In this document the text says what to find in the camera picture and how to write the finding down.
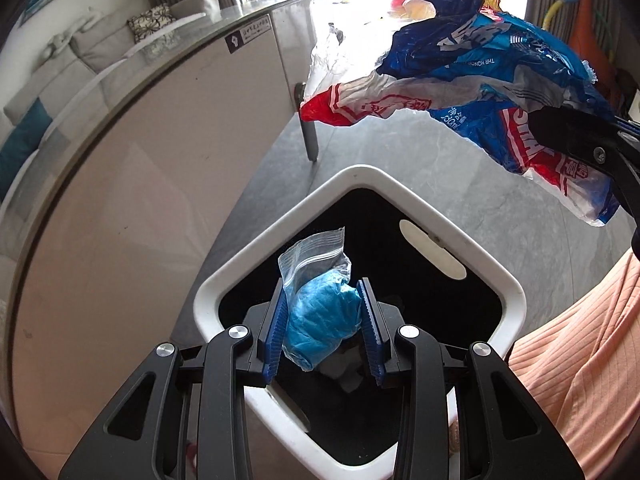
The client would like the white plush toy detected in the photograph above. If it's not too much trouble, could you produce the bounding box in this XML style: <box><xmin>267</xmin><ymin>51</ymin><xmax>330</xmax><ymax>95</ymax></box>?
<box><xmin>42</xmin><ymin>10</ymin><xmax>101</xmax><ymax>63</ymax></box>

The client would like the floral patterned cushion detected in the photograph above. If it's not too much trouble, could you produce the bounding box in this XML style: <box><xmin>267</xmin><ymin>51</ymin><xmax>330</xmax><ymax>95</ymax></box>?
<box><xmin>126</xmin><ymin>3</ymin><xmax>177</xmax><ymax>43</ymax></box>

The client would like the light grey sofa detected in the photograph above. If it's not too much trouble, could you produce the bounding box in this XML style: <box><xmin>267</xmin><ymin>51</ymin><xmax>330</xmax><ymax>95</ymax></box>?
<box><xmin>0</xmin><ymin>0</ymin><xmax>221</xmax><ymax>281</ymax></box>

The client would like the teal cushion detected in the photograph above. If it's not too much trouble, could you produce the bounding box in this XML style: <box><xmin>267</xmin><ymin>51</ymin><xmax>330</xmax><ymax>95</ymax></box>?
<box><xmin>0</xmin><ymin>97</ymin><xmax>53</xmax><ymax>201</ymax></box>

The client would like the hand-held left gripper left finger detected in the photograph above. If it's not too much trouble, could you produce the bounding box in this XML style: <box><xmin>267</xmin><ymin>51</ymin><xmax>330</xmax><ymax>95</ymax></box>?
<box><xmin>59</xmin><ymin>291</ymin><xmax>290</xmax><ymax>480</ymax></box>

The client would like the white trash bin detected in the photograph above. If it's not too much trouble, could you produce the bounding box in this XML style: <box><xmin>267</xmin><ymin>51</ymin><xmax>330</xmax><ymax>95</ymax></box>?
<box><xmin>191</xmin><ymin>164</ymin><xmax>528</xmax><ymax>480</ymax></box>

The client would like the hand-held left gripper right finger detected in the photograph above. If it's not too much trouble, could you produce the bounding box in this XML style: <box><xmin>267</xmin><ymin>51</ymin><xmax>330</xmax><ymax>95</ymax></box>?
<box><xmin>356</xmin><ymin>277</ymin><xmax>586</xmax><ymax>480</ymax></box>

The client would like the blue red plastic bag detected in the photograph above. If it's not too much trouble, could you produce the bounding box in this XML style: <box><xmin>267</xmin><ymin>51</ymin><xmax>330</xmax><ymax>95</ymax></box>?
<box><xmin>299</xmin><ymin>0</ymin><xmax>621</xmax><ymax>228</ymax></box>

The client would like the white table with grey top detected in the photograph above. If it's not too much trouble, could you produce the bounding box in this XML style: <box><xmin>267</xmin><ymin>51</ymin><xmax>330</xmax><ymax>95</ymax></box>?
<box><xmin>0</xmin><ymin>0</ymin><xmax>321</xmax><ymax>480</ymax></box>

